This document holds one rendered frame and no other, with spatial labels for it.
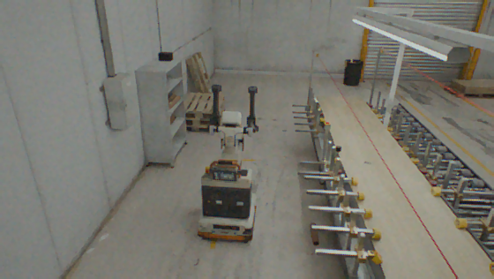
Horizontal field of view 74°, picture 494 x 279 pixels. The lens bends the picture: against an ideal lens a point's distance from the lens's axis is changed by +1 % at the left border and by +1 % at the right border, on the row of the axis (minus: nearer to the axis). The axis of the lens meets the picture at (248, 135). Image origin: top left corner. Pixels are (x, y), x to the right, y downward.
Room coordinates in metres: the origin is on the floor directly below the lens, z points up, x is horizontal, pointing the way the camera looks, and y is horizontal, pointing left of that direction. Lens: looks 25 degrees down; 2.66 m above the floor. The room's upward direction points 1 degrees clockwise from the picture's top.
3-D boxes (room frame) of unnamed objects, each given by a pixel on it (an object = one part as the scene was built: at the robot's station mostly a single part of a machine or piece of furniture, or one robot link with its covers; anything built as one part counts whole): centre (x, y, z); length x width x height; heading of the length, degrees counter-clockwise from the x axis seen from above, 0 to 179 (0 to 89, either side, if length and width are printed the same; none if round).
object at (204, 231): (3.18, 0.21, 0.16); 0.67 x 0.64 x 0.25; 175
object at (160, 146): (4.95, 1.38, 0.78); 0.90 x 0.45 x 1.55; 176
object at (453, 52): (3.02, -1.23, 2.34); 2.40 x 0.12 x 0.08; 176
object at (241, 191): (3.09, 0.22, 0.59); 0.55 x 0.34 x 0.83; 85
